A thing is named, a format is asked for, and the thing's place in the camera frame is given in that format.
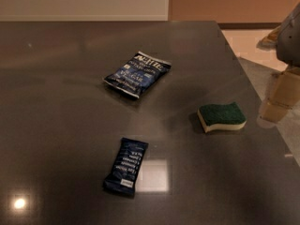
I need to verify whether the blue potato chips bag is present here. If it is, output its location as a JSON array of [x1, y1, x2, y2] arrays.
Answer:
[[103, 52, 172, 98]]

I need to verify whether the dark blue rxbar wrapper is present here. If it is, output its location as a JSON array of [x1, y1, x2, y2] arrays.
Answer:
[[103, 138, 148, 196]]

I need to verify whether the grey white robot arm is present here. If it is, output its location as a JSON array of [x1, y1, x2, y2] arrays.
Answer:
[[259, 4, 300, 123]]

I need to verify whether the green and yellow sponge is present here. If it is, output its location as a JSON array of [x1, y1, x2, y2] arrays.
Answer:
[[197, 102, 247, 133]]

